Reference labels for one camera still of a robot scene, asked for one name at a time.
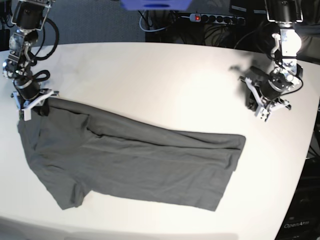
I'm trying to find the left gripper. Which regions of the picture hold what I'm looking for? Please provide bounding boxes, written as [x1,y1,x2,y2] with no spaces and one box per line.
[239,76,292,117]

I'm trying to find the black OpenArm base box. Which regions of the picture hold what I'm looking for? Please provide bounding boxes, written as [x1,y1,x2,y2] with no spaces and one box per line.
[275,158,320,240]

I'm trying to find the grey T-shirt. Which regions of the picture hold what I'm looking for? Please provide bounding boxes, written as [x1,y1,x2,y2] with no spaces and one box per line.
[17,98,246,211]

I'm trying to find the white cable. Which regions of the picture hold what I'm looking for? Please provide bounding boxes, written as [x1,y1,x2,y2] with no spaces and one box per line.
[139,9,191,33]

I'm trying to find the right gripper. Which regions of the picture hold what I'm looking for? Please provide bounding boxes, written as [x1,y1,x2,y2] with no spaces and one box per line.
[11,81,59,117]

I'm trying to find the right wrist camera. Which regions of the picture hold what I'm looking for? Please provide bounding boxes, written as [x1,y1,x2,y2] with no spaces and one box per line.
[18,109,32,122]

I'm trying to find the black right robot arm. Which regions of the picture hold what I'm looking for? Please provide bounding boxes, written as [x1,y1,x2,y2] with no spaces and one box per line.
[2,0,60,121]

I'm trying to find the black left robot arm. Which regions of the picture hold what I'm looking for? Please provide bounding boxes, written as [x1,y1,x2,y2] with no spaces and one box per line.
[239,0,304,122]

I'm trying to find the blue plastic box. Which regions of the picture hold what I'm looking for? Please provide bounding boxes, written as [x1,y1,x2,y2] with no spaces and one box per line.
[120,0,192,11]

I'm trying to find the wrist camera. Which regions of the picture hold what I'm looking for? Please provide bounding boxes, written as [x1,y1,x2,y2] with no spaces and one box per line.
[255,106,270,122]
[18,109,32,122]

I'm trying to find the black cable on floor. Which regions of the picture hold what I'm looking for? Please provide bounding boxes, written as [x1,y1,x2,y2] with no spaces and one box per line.
[0,0,16,50]

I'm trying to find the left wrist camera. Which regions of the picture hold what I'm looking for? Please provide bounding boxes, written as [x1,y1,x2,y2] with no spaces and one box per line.
[255,106,270,122]

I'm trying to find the white power strip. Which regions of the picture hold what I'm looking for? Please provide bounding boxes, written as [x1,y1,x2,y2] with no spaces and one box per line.
[186,13,246,26]

